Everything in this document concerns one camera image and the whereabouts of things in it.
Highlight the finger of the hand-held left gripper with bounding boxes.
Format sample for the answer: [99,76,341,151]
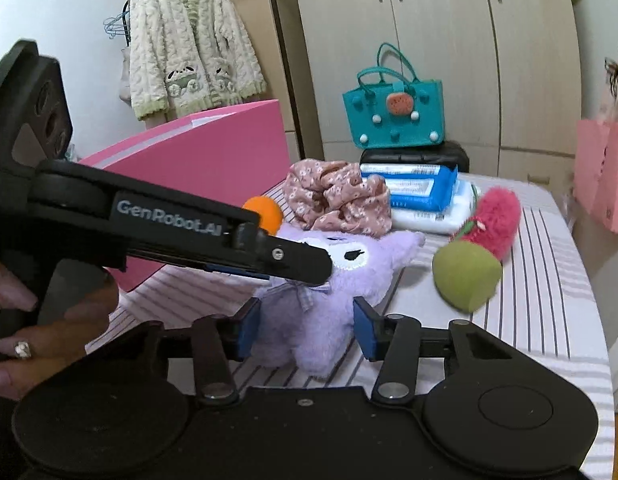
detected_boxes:
[129,249,272,282]
[224,220,336,288]

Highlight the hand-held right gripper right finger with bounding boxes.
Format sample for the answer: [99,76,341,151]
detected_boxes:
[353,297,532,405]

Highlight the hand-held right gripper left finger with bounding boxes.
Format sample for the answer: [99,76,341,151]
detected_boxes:
[84,299,262,406]

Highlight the purple plush toy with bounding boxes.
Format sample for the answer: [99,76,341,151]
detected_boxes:
[249,222,427,378]

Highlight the orange plush ball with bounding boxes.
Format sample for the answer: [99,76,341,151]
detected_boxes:
[241,196,284,236]

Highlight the pink floral scrunchie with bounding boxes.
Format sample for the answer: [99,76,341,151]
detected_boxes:
[281,158,394,237]

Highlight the green plush ball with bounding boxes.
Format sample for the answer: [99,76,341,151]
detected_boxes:
[432,242,504,313]

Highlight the pink box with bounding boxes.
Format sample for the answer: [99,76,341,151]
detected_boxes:
[76,99,290,293]

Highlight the blue wipes packet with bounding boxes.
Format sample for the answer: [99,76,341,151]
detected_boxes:
[360,162,460,213]

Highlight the white wipes packet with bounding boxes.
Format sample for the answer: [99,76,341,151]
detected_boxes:
[391,180,482,235]

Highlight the red fuzzy plush toy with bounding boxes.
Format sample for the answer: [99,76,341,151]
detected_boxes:
[449,186,522,261]

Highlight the person's left hand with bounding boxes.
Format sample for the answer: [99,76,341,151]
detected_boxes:
[0,254,120,401]

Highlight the black suitcase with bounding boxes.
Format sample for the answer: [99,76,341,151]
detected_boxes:
[360,141,470,173]

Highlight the teal felt handbag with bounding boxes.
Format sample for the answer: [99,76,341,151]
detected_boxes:
[343,42,446,150]

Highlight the blue clothes hangers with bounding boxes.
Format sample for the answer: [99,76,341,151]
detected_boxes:
[103,0,134,40]

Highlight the cream knitted cardigan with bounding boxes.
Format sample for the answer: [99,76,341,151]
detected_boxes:
[121,0,267,122]

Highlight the light pink shopping bag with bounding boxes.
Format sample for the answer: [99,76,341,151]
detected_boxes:
[573,57,614,203]

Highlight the beige wardrobe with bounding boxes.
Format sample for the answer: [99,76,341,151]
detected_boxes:
[289,0,582,186]

